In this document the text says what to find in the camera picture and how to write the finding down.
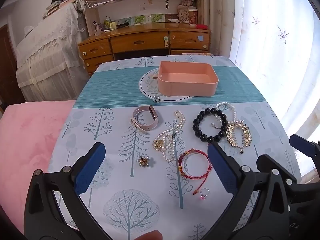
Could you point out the hanging keys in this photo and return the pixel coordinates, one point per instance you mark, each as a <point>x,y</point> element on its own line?
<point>166,3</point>

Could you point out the patterned paper box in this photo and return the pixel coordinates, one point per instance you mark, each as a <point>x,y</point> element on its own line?
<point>183,15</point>

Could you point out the stack of books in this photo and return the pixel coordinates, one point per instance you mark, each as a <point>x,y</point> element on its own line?
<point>60,5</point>

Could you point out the wooden bookshelf hutch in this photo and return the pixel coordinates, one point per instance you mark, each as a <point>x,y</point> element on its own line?
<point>87,17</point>

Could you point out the red and white cup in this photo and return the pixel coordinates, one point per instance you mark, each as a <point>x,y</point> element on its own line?
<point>193,17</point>

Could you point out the row of green picture cards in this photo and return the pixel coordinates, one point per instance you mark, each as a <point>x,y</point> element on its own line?
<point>147,18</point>

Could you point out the white leaf-print curtain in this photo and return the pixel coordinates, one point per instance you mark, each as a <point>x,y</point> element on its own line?
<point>262,42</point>

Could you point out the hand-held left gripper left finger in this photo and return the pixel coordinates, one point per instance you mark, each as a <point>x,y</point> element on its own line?
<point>90,170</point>

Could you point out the small white bottle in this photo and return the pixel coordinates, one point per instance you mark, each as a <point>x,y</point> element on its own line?
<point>173,20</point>

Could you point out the wooden desk with drawers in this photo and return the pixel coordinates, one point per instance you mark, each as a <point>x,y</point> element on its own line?
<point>140,42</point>

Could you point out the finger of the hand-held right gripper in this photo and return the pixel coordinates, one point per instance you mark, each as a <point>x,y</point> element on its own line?
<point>303,143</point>
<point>272,165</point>

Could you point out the pink plastic box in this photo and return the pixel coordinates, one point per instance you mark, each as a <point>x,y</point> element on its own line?
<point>190,87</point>

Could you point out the orange paper box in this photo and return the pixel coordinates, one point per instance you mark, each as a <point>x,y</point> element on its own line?
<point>197,54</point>

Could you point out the red case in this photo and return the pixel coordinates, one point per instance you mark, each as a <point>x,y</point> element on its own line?
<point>202,26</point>

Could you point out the pink fluffy blanket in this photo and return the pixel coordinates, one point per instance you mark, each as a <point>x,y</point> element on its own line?
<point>25,142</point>

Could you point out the person's left hand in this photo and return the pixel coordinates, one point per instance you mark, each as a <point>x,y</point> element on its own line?
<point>150,235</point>

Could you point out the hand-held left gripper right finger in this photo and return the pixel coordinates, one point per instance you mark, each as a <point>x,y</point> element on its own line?
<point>222,170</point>

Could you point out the lace-covered cabinet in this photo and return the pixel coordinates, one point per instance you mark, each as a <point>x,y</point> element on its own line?
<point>45,55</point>

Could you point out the small flower pin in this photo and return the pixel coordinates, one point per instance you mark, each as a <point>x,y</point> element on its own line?
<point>157,99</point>

